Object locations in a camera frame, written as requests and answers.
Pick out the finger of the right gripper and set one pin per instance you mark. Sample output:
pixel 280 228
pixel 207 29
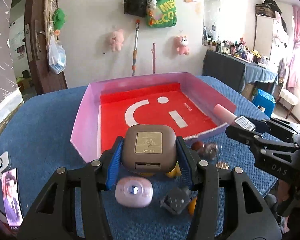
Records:
pixel 258 145
pixel 274 126

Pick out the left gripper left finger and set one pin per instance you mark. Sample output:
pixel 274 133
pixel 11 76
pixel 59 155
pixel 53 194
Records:
pixel 52 214

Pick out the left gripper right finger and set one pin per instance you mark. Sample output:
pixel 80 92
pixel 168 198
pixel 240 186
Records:
pixel 228 204

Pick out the pink nail polish bottle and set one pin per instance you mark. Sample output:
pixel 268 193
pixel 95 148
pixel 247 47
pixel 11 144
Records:
pixel 226 116

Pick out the gold studded cylinder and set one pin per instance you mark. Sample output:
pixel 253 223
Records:
pixel 223 165

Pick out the red cap glitter bottle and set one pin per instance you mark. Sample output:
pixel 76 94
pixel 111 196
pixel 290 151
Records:
pixel 208 151

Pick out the orange ball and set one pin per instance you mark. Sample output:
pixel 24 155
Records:
pixel 192 206

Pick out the black star perfume bottle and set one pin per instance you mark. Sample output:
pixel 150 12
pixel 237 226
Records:
pixel 176 200

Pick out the lilac rounded case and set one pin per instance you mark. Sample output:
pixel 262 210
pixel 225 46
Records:
pixel 134 192

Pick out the brown square case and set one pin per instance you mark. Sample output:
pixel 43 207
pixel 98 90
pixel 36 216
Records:
pixel 149 149

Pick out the blue plastic stool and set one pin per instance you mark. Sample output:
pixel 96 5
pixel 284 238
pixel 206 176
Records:
pixel 265 100

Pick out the photo card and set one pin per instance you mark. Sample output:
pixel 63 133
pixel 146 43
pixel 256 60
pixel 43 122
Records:
pixel 11 201

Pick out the dark side table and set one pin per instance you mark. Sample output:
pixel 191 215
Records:
pixel 237 73

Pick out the pink curtain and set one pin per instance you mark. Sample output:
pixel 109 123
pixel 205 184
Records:
pixel 294 66

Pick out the white card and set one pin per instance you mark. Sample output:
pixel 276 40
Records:
pixel 5 162

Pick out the blue table cloth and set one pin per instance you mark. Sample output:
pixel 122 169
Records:
pixel 37 140

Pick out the yellow amber figure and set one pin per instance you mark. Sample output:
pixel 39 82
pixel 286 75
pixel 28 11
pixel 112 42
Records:
pixel 176 172

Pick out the pink box with red base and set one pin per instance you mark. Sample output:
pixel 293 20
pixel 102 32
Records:
pixel 179 100

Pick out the white cabinet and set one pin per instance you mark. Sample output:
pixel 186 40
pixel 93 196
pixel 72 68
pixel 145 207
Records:
pixel 267 42

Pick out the pink plush right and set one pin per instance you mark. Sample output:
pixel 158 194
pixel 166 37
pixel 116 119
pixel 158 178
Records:
pixel 181 45

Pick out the pink plush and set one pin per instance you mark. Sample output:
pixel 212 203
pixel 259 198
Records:
pixel 116 40
pixel 181 45

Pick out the pink stick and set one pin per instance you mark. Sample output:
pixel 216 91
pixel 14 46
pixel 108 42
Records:
pixel 153 57

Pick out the green tote bag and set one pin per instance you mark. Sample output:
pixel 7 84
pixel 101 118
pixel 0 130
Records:
pixel 164 15

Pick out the plastic bag on door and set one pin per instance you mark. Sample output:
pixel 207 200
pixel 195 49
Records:
pixel 56 56

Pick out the pink plush left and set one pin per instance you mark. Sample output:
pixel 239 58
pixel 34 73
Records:
pixel 116 40

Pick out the black backpack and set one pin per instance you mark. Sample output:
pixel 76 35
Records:
pixel 135 7

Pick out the green plush on door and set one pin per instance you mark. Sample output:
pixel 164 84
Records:
pixel 58 21

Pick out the brown door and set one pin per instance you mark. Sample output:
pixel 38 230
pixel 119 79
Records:
pixel 44 79

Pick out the white panda keychain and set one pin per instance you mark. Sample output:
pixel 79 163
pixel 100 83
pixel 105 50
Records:
pixel 151 6

